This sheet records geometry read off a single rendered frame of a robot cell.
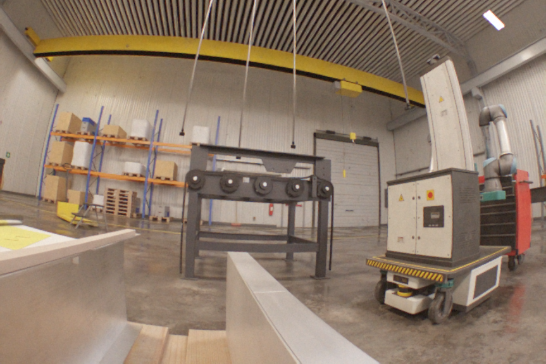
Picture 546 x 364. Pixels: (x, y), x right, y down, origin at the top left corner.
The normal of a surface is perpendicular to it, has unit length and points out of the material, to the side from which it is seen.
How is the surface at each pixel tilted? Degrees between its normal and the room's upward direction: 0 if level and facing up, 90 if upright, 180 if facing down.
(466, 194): 90
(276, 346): 90
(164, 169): 90
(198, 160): 90
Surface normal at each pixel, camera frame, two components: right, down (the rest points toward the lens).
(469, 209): 0.27, -0.20
